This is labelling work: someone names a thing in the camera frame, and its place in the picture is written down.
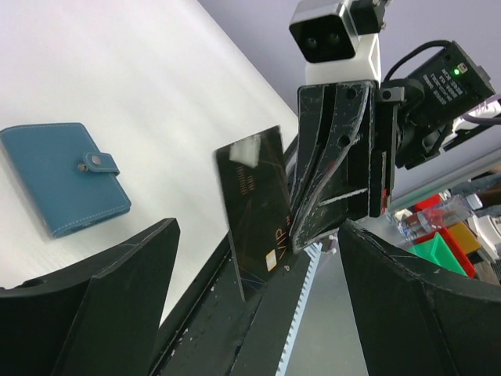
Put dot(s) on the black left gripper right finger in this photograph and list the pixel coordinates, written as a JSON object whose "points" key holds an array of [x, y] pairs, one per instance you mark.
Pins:
{"points": [[414, 317]]}

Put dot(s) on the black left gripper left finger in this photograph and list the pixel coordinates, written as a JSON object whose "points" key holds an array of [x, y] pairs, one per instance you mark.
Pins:
{"points": [[99, 316]]}

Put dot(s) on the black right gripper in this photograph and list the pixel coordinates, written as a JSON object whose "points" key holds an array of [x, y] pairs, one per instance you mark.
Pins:
{"points": [[346, 148]]}

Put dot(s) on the black VIP credit card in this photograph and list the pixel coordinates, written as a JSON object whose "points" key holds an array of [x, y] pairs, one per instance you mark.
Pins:
{"points": [[254, 187]]}

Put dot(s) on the blue leather card holder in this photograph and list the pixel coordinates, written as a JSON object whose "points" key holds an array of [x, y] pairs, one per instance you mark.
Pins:
{"points": [[72, 184]]}

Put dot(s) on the green storage bin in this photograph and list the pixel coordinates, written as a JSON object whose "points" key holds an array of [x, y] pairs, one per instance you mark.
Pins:
{"points": [[438, 252]]}

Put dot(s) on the red storage bin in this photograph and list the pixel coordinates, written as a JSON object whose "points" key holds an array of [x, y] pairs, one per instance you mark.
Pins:
{"points": [[461, 257]]}

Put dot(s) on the clear plastic bottle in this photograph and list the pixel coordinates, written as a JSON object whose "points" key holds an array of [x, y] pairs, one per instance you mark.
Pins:
{"points": [[449, 212]]}

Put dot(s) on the yellow storage bin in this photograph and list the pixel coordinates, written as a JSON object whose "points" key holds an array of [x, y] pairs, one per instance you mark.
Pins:
{"points": [[465, 238]]}

